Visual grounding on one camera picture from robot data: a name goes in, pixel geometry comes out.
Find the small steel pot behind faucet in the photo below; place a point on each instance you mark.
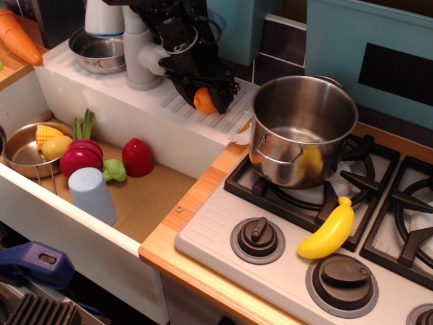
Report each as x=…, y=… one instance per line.
x=98, y=55

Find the white bottle with blue band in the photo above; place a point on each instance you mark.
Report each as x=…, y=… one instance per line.
x=103, y=20

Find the green toy broccoli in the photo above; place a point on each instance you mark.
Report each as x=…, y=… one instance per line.
x=114, y=170

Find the black stove knob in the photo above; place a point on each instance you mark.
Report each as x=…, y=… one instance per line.
x=342, y=286
x=422, y=315
x=257, y=241

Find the small orange toy carrot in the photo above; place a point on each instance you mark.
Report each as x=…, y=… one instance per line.
x=202, y=101

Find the right black stove knob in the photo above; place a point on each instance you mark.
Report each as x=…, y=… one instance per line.
x=422, y=315

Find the small metal bowl in sink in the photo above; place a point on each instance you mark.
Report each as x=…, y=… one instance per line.
x=22, y=154

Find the grey toy faucet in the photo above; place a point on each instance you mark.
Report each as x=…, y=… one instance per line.
x=142, y=54

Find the black burner grate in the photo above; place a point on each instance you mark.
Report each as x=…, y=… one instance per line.
x=401, y=236
x=363, y=174

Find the large stainless steel pot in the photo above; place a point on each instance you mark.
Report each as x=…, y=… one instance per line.
x=300, y=126

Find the yellow toy corn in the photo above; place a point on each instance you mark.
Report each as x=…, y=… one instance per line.
x=43, y=133

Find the yellow toy potato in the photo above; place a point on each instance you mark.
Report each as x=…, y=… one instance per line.
x=56, y=146

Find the large orange toy carrot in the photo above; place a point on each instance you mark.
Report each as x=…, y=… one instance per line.
x=17, y=40

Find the light blue plastic cup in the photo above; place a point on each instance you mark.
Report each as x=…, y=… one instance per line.
x=90, y=193

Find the white toy sink basin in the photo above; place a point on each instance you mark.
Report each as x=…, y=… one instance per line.
x=181, y=139

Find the red toy radish with leaves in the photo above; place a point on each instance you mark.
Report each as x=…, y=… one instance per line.
x=83, y=152

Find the left black burner grate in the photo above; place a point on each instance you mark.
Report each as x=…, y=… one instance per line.
x=363, y=174

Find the middle black stove knob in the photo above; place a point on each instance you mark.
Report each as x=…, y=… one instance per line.
x=342, y=286

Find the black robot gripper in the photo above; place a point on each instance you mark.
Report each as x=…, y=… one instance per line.
x=190, y=38

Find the yellow toy banana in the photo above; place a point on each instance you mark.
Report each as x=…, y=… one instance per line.
x=332, y=234

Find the left black stove knob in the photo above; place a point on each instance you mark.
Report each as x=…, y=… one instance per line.
x=257, y=241

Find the grey toy stove top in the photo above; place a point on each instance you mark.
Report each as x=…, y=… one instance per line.
x=206, y=238

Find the blue clamp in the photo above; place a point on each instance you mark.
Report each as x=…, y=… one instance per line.
x=37, y=263

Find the right black burner grate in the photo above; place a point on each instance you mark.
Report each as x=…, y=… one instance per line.
x=401, y=236

